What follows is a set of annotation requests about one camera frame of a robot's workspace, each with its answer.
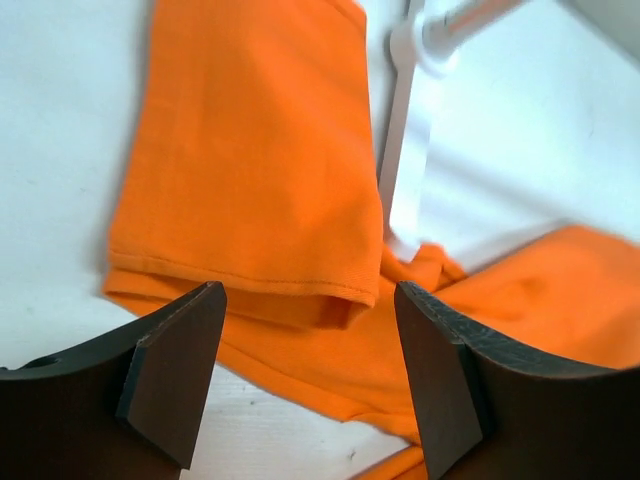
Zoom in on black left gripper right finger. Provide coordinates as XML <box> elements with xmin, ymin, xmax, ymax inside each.
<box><xmin>394</xmin><ymin>282</ymin><xmax>639</xmax><ymax>479</ymax></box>

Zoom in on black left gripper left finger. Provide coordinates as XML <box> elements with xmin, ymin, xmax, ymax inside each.
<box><xmin>1</xmin><ymin>282</ymin><xmax>227</xmax><ymax>479</ymax></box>

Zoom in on orange trousers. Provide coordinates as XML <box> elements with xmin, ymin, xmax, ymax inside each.
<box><xmin>104</xmin><ymin>1</ymin><xmax>639</xmax><ymax>479</ymax></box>

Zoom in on white clothes rack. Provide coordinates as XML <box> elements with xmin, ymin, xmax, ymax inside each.
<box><xmin>378</xmin><ymin>1</ymin><xmax>522</xmax><ymax>262</ymax></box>

